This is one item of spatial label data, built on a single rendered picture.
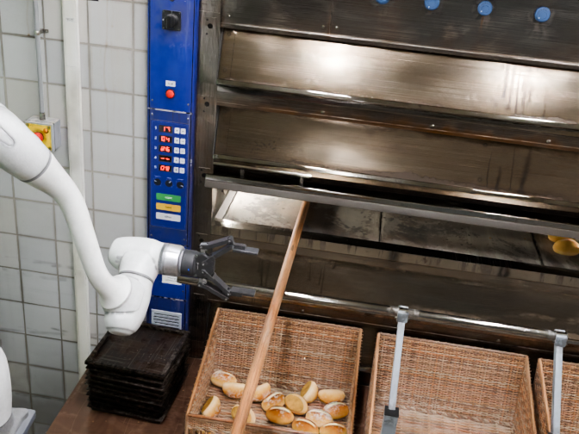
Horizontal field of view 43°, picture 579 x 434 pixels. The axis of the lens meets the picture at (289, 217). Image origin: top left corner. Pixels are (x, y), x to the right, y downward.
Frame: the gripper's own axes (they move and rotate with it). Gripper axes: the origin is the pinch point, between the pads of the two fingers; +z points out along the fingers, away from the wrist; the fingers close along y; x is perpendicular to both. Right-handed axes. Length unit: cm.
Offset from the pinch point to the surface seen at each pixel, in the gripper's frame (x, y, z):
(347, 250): -55, 18, 25
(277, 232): -56, 15, -1
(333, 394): -38, 69, 27
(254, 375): 28.8, 13.1, 7.0
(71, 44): -53, -45, -74
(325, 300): -17.7, 16.7, 20.8
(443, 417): -43, 74, 69
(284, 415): -24, 70, 12
